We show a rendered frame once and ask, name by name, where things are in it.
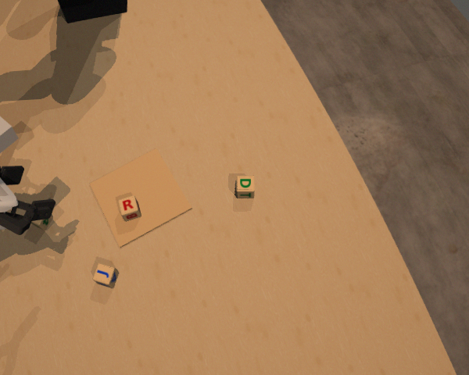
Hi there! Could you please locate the tan flat mat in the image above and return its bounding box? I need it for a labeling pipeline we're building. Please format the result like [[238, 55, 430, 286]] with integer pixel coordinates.
[[90, 148, 192, 248]]

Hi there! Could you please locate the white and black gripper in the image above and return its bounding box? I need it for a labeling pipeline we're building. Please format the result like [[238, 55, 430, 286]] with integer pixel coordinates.
[[0, 166, 55, 235]]

